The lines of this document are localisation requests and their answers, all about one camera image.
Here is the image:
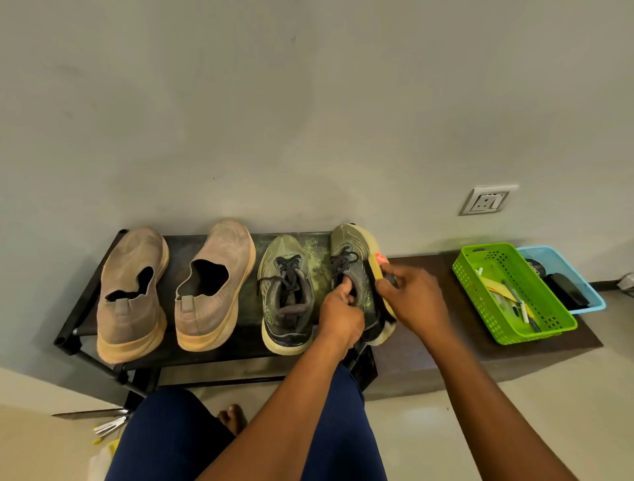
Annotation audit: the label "dark brown low bench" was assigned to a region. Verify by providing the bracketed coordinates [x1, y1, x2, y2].
[364, 253, 604, 400]

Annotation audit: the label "green plastic basket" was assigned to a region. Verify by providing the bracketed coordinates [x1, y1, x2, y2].
[451, 242, 579, 346]

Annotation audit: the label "person's left forearm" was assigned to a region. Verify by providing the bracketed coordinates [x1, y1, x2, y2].
[195, 336, 365, 481]

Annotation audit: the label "beige suede shoe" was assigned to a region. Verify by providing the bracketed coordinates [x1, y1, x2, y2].
[174, 218, 257, 353]
[96, 227, 170, 365]

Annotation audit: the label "green sneaker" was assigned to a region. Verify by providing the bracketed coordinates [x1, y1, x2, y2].
[329, 223, 397, 347]
[256, 234, 316, 356]

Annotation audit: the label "person's right hand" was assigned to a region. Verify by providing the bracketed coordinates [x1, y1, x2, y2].
[374, 262, 452, 340]

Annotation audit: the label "black metal shoe rack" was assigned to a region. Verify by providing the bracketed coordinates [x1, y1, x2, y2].
[53, 229, 378, 412]

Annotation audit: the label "white wall socket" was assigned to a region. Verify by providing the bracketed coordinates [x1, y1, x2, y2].
[458, 184, 520, 217]

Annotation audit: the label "person's right forearm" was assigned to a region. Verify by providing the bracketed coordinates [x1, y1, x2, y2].
[425, 324, 581, 481]

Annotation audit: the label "yellow sticky note pad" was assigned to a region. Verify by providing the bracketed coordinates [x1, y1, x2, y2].
[479, 276, 518, 303]

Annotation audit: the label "yellow-edged shoe shine sponge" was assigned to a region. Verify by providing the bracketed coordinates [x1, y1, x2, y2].
[369, 252, 399, 323]

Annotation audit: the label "dark blue trousers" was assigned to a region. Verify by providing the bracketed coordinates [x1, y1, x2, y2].
[104, 364, 388, 481]

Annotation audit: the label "person's left foot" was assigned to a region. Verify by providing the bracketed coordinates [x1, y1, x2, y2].
[217, 404, 248, 437]

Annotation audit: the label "light blue plastic basket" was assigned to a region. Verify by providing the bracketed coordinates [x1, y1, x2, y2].
[516, 245, 607, 316]

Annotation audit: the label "person's left hand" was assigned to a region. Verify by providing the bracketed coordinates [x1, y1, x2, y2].
[316, 276, 367, 348]

